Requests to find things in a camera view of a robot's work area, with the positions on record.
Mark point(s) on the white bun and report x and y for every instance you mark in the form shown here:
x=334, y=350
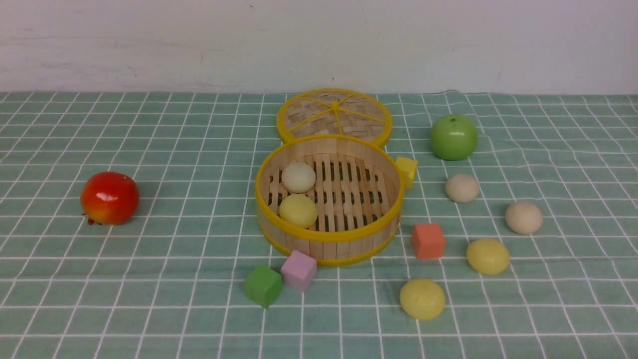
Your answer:
x=462, y=188
x=523, y=217
x=298, y=177

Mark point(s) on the yellow bun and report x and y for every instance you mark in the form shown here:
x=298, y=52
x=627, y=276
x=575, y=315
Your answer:
x=299, y=210
x=488, y=256
x=422, y=299

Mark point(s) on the yellow bun front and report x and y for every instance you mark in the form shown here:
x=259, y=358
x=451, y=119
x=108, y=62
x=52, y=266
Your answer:
x=422, y=299

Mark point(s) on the bamboo steamer tray yellow rim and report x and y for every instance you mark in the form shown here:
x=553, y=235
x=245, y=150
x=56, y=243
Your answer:
x=359, y=192

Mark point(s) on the woven bamboo steamer lid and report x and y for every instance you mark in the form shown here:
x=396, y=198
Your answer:
x=334, y=111

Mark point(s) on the yellow foam cube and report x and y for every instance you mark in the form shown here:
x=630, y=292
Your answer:
x=408, y=168

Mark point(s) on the pink foam cube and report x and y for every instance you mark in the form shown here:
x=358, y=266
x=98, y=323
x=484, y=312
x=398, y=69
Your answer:
x=299, y=271

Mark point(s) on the green foam cube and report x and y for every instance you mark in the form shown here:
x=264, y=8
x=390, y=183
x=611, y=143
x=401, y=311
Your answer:
x=263, y=286

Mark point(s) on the orange foam cube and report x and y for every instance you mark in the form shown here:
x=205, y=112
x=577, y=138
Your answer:
x=428, y=241

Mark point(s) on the green toy apple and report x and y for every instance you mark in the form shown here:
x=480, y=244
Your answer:
x=453, y=137

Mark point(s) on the green checked tablecloth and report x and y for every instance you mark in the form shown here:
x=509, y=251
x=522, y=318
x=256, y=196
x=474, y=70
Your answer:
x=168, y=283

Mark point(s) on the red yellow toy pomegranate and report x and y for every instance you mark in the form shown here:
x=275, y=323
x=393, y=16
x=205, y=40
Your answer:
x=109, y=198

